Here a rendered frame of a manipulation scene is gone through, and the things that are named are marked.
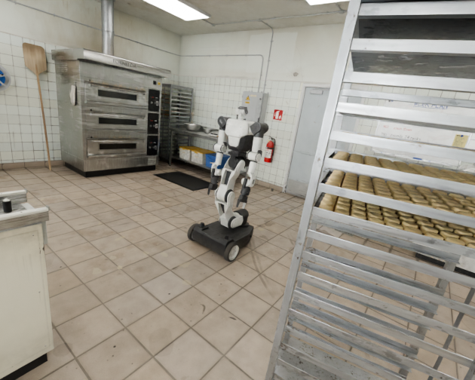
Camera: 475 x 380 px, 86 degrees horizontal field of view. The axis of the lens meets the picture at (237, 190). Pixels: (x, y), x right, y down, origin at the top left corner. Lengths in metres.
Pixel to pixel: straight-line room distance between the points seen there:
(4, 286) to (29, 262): 0.13
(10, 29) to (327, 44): 4.97
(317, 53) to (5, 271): 4.87
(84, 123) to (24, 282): 3.65
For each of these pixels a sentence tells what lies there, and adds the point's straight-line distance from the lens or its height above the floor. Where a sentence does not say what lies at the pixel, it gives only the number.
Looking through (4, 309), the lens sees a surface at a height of 0.46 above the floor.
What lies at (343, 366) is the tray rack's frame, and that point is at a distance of 1.87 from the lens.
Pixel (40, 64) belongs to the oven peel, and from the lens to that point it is 5.75.
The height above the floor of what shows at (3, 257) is 0.72.
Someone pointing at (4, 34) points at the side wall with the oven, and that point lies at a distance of 5.73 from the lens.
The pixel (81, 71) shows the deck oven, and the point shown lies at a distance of 4.93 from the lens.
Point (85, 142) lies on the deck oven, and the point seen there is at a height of 0.61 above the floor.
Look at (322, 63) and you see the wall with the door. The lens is 5.09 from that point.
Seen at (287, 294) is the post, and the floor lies 0.79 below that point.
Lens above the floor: 1.45
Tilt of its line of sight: 17 degrees down
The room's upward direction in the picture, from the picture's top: 8 degrees clockwise
